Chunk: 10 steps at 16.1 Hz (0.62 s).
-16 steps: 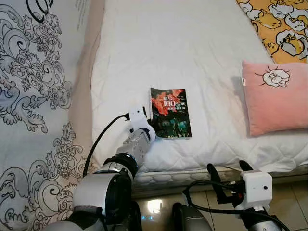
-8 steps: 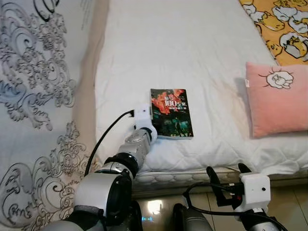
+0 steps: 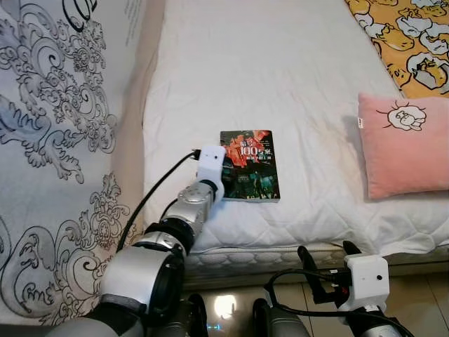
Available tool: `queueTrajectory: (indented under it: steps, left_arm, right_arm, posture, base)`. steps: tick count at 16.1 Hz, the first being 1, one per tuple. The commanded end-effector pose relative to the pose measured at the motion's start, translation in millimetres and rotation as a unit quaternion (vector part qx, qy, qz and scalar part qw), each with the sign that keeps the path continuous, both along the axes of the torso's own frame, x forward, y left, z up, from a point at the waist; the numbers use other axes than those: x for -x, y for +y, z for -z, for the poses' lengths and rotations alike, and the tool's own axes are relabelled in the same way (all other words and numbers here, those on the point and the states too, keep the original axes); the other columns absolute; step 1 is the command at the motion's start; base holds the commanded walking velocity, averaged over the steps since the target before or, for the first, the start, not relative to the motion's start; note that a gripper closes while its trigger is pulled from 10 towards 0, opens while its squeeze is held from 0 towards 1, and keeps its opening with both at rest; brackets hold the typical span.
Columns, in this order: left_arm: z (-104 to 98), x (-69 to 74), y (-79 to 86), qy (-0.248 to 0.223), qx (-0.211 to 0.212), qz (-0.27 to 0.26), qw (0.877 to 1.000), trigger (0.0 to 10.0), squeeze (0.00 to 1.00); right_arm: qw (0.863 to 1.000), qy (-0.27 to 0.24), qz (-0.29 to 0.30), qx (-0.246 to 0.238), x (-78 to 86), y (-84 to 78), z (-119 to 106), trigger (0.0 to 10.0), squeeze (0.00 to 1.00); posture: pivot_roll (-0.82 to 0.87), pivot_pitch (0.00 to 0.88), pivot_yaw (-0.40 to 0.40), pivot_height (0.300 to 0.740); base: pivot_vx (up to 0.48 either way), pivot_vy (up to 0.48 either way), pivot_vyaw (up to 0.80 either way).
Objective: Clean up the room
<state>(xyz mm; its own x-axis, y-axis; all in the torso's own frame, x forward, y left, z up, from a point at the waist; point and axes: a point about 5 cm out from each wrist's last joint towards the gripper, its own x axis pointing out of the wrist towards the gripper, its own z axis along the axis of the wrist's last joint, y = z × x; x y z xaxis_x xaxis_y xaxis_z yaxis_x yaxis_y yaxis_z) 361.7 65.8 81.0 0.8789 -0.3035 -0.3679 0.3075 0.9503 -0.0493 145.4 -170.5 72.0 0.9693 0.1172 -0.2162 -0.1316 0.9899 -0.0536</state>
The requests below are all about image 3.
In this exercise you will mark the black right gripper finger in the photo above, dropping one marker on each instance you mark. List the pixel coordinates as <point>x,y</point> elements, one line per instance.
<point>309,267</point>
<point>351,249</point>

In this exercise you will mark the pink pillow with embroidered sheep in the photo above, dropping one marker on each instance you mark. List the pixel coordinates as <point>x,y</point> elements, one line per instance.
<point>407,154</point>

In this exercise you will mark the dark paperback book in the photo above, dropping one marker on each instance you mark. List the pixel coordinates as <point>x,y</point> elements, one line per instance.
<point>256,168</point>

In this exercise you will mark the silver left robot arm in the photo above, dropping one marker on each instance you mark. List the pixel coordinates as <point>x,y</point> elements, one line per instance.
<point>137,277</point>

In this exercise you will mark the cream quilted mattress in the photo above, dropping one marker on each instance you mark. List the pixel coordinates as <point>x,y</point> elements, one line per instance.
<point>245,260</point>

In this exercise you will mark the dark robot right leg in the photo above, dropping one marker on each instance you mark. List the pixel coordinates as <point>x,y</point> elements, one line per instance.
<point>280,324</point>

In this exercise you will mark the dark robot leg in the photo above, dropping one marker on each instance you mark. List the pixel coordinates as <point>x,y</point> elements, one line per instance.
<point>184,319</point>
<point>280,324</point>

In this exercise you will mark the dark robot left leg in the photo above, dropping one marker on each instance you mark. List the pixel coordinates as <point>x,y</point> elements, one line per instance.
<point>184,319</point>

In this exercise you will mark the yellow cartoon print blanket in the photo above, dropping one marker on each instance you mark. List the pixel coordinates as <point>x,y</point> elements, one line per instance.
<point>407,42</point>

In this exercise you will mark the grey ornament print quilt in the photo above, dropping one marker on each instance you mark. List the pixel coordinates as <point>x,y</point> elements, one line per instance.
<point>56,105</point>

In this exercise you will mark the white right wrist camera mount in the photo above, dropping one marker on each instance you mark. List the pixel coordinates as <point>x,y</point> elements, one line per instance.
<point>368,281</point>

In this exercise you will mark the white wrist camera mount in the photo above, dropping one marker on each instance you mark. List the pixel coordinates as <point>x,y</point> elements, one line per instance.
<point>368,281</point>
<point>210,167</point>

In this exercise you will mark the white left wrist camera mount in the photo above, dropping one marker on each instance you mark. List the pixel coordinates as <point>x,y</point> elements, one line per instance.
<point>210,167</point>

